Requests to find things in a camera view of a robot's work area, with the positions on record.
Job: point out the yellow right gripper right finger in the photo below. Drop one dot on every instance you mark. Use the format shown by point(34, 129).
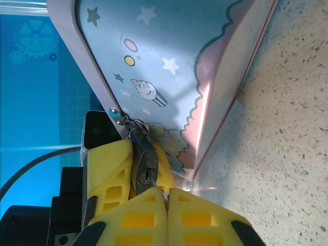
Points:
point(200, 220)

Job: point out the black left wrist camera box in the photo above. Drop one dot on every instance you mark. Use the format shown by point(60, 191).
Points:
point(100, 130)

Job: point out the silver key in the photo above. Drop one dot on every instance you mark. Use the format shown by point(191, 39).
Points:
point(153, 183)

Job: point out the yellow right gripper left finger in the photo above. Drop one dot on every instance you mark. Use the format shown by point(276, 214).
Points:
point(138, 220)

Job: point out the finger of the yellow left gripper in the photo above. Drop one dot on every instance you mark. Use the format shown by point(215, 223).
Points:
point(165, 171)
point(110, 164)

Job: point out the aluminium corner post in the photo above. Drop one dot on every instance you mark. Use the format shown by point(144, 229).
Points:
point(23, 7)

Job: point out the dark brass padlock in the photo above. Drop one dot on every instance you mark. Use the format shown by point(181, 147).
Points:
point(144, 159)

